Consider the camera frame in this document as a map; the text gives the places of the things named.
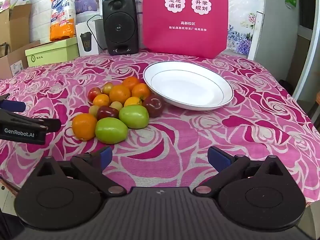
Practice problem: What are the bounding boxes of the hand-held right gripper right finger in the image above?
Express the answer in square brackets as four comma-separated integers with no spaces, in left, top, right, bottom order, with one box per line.
[193,146,292,197]

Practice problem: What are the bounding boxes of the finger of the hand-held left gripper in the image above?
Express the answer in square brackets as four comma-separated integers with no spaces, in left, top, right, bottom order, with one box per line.
[0,94,27,113]
[0,109,62,133]

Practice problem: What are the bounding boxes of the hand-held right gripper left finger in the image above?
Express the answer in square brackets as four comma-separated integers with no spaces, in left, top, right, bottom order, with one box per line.
[30,146,127,197]

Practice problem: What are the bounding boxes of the large orange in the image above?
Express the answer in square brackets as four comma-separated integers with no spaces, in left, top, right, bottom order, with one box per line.
[72,113,98,142]

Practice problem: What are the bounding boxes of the dark red apple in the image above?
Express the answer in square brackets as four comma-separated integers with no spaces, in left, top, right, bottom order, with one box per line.
[142,94,166,118]
[97,106,120,121]

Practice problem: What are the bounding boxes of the white plate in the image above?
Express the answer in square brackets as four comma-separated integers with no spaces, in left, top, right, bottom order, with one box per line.
[143,61,235,111]

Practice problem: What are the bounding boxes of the green apple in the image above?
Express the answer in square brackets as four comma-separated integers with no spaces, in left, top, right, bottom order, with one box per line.
[119,104,150,130]
[95,117,129,145]

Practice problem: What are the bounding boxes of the flat cardboard box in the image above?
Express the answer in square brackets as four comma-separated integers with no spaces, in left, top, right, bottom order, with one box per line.
[0,39,41,80]

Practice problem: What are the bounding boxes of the pink rose printed tablecloth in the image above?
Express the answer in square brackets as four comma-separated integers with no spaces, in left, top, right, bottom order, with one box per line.
[0,49,320,205]

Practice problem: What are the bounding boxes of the small red plum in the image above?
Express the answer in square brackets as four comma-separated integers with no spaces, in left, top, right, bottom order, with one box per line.
[87,87,102,102]

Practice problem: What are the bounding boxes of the green shoe box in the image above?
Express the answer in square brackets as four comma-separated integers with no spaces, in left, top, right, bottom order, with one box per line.
[24,37,80,67]

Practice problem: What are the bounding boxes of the tall cardboard box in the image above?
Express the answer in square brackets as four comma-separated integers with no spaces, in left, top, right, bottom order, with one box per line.
[0,3,33,54]

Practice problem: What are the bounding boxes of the white box with cup picture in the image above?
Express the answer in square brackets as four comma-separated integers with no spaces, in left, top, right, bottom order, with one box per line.
[75,19,104,57]

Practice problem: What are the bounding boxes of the orange paper cup packet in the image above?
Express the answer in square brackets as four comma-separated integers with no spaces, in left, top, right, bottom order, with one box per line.
[49,0,77,42]

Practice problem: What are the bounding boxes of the black speaker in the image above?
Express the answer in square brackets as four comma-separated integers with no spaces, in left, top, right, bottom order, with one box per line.
[102,0,140,56]

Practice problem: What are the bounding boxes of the magenta printed bag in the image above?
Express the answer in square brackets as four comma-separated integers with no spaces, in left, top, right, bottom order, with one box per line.
[142,0,229,59]

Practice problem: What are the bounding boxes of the purple bedding poster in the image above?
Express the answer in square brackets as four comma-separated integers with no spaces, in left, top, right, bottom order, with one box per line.
[64,0,100,24]

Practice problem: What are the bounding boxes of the white sliding door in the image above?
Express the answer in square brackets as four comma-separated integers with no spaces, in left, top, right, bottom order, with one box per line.
[247,0,320,128]

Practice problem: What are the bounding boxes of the black speaker cable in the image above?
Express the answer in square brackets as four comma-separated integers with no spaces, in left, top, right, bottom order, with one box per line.
[86,14,108,50]

